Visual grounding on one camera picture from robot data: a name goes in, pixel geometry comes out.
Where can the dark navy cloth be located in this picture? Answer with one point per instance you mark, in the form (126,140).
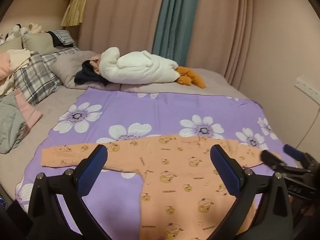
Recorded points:
(85,77)

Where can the cream plush toy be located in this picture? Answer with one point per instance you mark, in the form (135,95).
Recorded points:
(36,28)

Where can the white wall outlet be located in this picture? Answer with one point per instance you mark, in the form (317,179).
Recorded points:
(307,85)

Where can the purple floral blanket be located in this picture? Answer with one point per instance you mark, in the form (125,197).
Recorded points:
(150,110)

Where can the grey garment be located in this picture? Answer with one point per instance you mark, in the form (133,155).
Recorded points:
(11,125)

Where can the teal curtain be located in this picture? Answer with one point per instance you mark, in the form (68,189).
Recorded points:
(175,17)

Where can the white goose plush toy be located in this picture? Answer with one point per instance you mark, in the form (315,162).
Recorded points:
(140,67)

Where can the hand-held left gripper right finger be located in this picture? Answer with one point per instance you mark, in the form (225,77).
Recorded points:
(225,170)

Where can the yellow pleated cloth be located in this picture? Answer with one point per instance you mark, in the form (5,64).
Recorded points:
(73,12)

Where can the orange printed baby romper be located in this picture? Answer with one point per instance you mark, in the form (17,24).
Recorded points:
(175,180)

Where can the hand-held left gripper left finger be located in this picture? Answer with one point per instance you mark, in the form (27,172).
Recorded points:
(92,170)

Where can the pink garment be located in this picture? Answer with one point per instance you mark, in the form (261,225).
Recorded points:
(28,112)

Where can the bed with grey sheet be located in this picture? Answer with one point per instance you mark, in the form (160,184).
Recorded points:
(47,105)

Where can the flat grey plaid pillow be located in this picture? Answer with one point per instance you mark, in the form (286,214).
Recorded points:
(60,53)

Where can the cream clothes pile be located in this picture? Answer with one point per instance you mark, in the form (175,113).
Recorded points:
(17,60)

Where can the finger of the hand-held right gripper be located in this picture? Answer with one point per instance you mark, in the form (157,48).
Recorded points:
(271,158)
(292,151)

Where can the grey-green headboard cushion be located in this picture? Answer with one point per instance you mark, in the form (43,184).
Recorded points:
(37,42)

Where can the folded plaid cloth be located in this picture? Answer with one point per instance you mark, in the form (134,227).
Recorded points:
(62,37)

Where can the large grey plaid pillow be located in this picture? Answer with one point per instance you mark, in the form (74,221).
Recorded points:
(35,77)

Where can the pink curtain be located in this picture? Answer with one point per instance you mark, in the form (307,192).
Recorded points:
(222,30)
(120,17)

